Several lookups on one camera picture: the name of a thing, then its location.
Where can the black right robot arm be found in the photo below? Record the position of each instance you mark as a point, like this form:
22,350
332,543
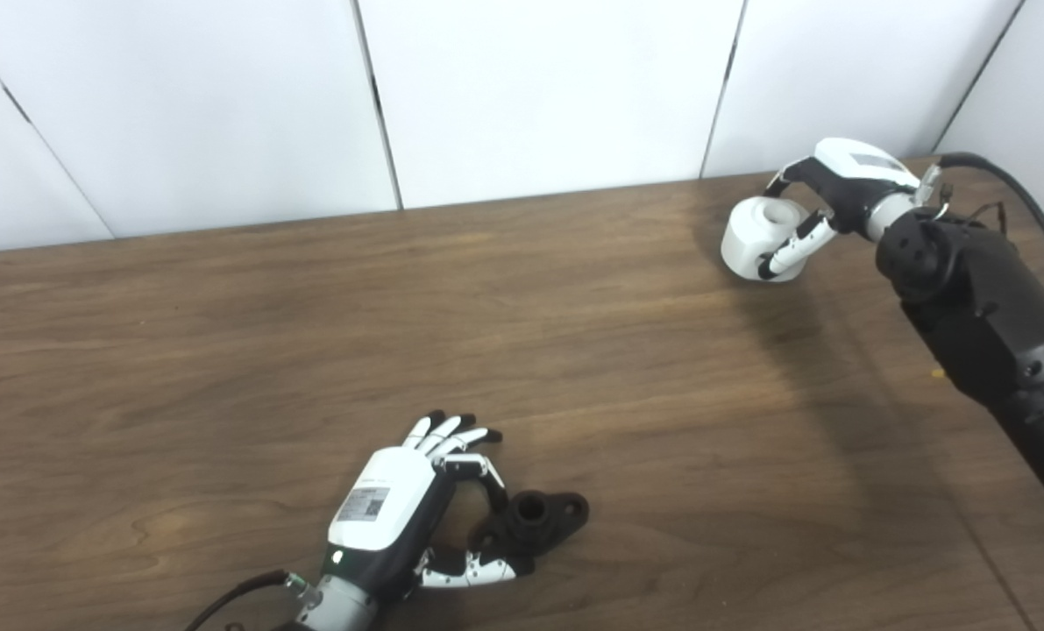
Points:
986,315

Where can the round white piece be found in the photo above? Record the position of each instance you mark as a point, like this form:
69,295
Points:
749,237

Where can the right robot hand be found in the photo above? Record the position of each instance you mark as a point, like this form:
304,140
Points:
855,180

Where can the black flanged holder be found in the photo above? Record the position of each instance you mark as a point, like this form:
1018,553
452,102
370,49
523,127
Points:
539,517

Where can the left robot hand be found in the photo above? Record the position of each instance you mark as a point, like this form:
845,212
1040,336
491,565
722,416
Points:
390,508

